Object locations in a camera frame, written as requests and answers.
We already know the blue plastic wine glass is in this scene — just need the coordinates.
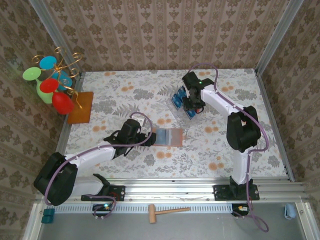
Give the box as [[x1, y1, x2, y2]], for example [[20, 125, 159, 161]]
[[39, 55, 71, 89]]

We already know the brown leather card holder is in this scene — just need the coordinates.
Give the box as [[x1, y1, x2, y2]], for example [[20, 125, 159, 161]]
[[152, 127, 185, 148]]

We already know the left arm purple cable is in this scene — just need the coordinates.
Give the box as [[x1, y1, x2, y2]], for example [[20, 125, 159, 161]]
[[43, 112, 154, 221]]

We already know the green plastic wine glass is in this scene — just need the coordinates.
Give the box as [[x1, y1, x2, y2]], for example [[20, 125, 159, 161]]
[[22, 66, 55, 104]]

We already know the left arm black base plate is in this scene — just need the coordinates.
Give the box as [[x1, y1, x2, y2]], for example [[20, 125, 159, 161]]
[[81, 185, 126, 202]]

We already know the aluminium table side rail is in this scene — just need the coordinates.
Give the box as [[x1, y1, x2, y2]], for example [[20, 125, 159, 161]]
[[46, 71, 85, 185], [254, 69, 296, 183]]

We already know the white slotted cable duct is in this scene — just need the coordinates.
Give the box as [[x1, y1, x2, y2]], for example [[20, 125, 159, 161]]
[[53, 202, 251, 213]]

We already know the wooden mallet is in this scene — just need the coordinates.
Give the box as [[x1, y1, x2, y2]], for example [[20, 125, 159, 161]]
[[148, 204, 191, 224]]

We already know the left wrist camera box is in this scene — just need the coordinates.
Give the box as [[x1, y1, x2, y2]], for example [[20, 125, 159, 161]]
[[131, 112, 146, 128]]

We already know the small circuit board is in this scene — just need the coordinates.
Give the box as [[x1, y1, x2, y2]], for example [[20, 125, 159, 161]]
[[231, 203, 251, 216], [92, 203, 113, 217]]

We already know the gold wire glass stand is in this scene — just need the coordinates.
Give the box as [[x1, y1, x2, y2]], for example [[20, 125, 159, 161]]
[[31, 46, 84, 110]]

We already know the aluminium frame post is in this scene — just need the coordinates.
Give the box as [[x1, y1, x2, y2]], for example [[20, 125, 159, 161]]
[[28, 0, 83, 77], [255, 0, 305, 75]]

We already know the clear acrylic card rack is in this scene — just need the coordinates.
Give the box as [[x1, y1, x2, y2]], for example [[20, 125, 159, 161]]
[[166, 84, 201, 121]]

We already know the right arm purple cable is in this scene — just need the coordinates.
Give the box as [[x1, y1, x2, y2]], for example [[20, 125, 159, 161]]
[[187, 62, 271, 233]]

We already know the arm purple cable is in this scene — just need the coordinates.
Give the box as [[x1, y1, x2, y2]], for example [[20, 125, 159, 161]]
[[187, 62, 271, 233], [43, 112, 154, 221]]

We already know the aluminium mounting rail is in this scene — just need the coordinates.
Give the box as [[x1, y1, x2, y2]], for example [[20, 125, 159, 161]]
[[34, 181, 310, 204]]

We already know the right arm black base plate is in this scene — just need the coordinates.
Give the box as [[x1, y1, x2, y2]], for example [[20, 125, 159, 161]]
[[213, 184, 260, 201]]

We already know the orange wooden stand base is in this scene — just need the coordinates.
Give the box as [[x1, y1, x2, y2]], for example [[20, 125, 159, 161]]
[[66, 91, 95, 125]]

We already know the red plastic wine glass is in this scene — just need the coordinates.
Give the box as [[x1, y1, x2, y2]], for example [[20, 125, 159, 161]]
[[39, 78, 75, 115]]

